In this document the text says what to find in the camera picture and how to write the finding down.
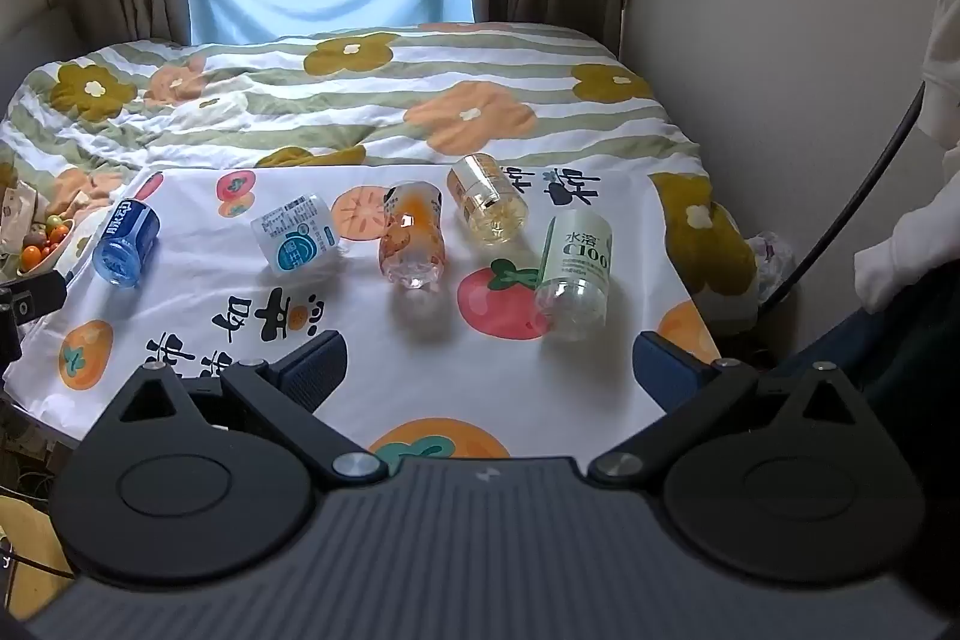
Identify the green white C100 cup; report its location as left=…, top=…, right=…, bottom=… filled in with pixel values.
left=535, top=208, right=613, bottom=339

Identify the orange cartoon label cup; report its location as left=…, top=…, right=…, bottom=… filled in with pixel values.
left=379, top=181, right=446, bottom=291

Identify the yellow clear square cup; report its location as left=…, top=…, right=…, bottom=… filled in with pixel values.
left=448, top=152, right=529, bottom=245

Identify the white sleeve of person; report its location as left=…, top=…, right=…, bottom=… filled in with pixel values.
left=854, top=0, right=958, bottom=312

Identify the white blue label cup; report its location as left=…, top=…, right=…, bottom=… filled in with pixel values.
left=251, top=195, right=340, bottom=275

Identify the black cable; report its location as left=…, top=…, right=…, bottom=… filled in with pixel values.
left=757, top=81, right=928, bottom=312

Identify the white fruit print cloth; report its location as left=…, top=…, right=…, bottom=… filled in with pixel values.
left=5, top=166, right=718, bottom=461

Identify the blue label bottle cup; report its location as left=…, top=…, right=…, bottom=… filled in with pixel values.
left=93, top=198, right=161, bottom=289

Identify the bowl of small fruit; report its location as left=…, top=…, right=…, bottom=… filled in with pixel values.
left=16, top=214, right=75, bottom=278

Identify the crumpled plastic bag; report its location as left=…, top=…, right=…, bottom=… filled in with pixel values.
left=747, top=230, right=796, bottom=304

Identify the floral striped bed quilt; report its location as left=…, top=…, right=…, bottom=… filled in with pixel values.
left=2, top=23, right=760, bottom=321

